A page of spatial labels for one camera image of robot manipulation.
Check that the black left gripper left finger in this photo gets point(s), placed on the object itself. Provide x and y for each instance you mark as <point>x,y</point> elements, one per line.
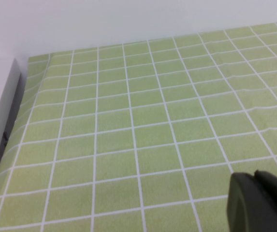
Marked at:
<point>244,205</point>

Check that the green checked tablecloth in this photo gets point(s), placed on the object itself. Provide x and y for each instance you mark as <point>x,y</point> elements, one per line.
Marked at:
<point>128,120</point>

